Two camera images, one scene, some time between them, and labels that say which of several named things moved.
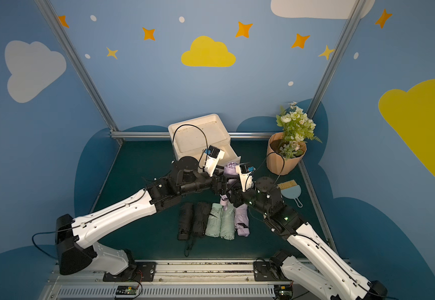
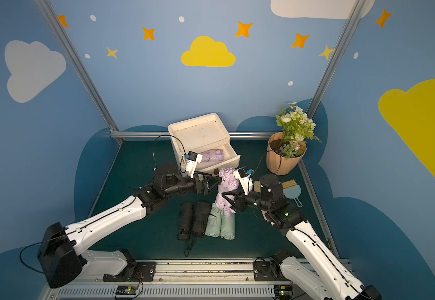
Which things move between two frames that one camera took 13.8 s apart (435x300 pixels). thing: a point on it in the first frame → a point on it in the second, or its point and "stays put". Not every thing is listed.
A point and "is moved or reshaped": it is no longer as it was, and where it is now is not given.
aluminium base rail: [184, 280] stays put
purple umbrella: [230, 169] is moved or reshaped
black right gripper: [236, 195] stays put
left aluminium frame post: [79, 64] stays put
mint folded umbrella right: [227, 222] stays put
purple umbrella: [241, 219] → [228, 182]
